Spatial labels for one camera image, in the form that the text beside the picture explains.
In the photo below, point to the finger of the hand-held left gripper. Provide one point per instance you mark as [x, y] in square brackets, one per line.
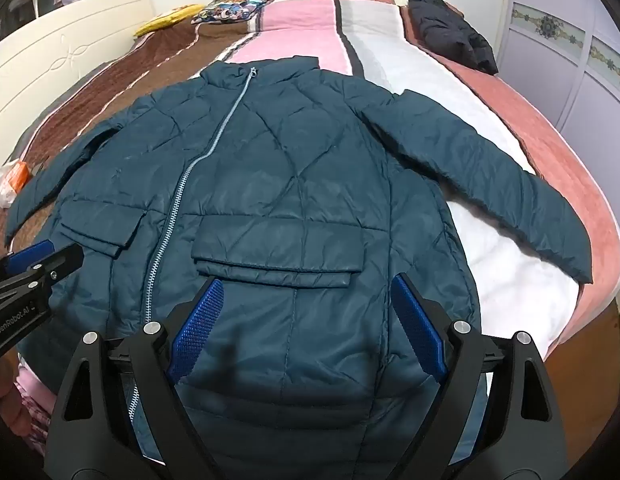
[32, 252]
[60, 262]

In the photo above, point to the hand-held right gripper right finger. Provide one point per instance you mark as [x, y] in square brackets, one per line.
[420, 330]

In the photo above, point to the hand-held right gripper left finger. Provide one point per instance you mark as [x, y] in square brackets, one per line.
[200, 330]

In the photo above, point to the teal quilted puffer jacket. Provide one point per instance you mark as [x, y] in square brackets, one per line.
[290, 185]

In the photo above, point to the person's left hand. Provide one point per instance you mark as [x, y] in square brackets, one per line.
[5, 410]

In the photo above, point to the orange and white plastic bag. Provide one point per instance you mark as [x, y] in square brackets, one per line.
[12, 180]

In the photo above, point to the pink plaid pajamas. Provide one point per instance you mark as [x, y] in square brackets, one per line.
[35, 405]

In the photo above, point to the cream bed headboard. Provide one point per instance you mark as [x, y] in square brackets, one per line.
[65, 45]

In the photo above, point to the yellow pillow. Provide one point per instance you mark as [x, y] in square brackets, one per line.
[165, 20]

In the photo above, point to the lavender sliding-door wardrobe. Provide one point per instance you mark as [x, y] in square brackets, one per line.
[565, 85]

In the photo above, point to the black puffer jacket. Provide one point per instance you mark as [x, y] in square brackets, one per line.
[445, 30]

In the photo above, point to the colourful printed pillow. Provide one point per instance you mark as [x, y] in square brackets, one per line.
[235, 5]

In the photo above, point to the striped bed blanket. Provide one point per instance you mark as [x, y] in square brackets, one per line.
[300, 25]

